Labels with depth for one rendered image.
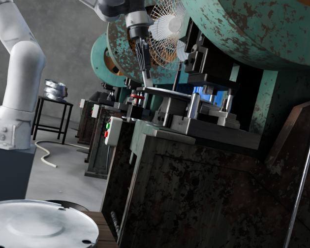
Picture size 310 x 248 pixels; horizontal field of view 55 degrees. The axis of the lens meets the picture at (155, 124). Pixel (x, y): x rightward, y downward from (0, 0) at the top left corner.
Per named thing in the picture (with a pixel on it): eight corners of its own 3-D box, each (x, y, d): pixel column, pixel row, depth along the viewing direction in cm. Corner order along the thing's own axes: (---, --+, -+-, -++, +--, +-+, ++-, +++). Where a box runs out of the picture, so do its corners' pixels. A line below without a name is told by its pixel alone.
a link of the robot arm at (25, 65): (-6, 107, 98) (10, 33, 97) (5, 104, 115) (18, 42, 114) (30, 114, 101) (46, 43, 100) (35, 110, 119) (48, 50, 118)
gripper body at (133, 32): (126, 31, 120) (131, 54, 121) (131, 26, 112) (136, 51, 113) (144, 28, 122) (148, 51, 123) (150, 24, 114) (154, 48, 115)
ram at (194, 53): (191, 70, 117) (209, -5, 115) (178, 73, 131) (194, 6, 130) (230, 81, 121) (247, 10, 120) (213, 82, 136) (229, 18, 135)
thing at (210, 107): (200, 112, 119) (202, 102, 119) (186, 110, 134) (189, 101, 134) (219, 117, 122) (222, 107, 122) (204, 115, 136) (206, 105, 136)
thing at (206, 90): (205, 93, 125) (207, 84, 124) (200, 93, 129) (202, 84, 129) (211, 95, 126) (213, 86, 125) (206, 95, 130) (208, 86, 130)
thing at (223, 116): (224, 126, 103) (231, 97, 103) (203, 121, 119) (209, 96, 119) (238, 129, 105) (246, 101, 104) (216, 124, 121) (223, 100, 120)
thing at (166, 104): (136, 120, 113) (143, 85, 113) (129, 117, 127) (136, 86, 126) (194, 133, 120) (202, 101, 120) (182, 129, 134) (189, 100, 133)
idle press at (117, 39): (70, 180, 240) (119, -33, 233) (74, 156, 336) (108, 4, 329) (235, 207, 278) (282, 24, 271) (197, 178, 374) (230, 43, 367)
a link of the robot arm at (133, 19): (127, 12, 111) (129, 27, 111) (158, 8, 114) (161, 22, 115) (120, 19, 122) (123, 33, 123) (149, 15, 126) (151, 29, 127)
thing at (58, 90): (32, 139, 371) (46, 77, 367) (29, 134, 410) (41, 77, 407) (64, 144, 390) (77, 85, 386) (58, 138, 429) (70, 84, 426)
